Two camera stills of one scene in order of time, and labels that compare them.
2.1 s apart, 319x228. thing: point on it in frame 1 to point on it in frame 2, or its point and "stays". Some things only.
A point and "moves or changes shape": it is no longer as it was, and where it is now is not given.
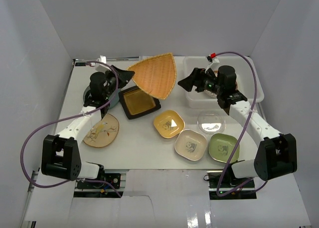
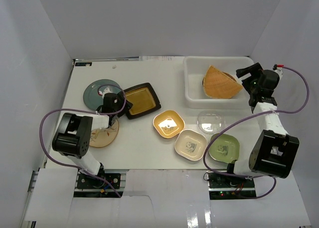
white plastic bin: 244,81 stays
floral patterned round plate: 213,94 moves or changes shape
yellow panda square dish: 169,123 stays
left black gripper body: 115,76 to 122,108
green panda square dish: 221,146 stays
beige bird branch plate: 103,133 stays
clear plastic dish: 211,121 stays
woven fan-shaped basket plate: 156,74 moves or changes shape
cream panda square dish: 190,144 stays
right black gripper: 188,83 to 255,70
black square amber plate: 137,102 stays
